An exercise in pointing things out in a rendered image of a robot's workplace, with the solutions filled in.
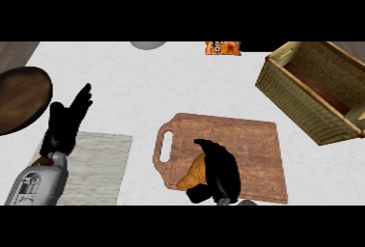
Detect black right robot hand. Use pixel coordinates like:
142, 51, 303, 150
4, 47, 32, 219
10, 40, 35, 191
184, 138, 242, 205

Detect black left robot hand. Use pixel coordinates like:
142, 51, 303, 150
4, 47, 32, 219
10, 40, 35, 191
38, 82, 94, 157

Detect golden brown croissant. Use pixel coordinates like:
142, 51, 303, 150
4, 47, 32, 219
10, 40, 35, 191
174, 151, 209, 190

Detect brown wooden cutting board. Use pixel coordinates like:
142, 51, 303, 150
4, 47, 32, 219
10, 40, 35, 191
150, 112, 289, 206

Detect woven wicker basket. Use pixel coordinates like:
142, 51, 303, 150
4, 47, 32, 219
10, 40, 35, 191
254, 41, 365, 147

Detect dark brown round bowl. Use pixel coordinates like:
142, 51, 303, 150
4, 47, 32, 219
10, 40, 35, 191
0, 66, 54, 137

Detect grey cloth placemat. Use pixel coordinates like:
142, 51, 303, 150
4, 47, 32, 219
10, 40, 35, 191
28, 130, 134, 206

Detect grey rounded object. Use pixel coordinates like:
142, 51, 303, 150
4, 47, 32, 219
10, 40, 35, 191
128, 41, 168, 51

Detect orange snack bag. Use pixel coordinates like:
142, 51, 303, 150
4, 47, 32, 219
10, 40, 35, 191
204, 41, 242, 57

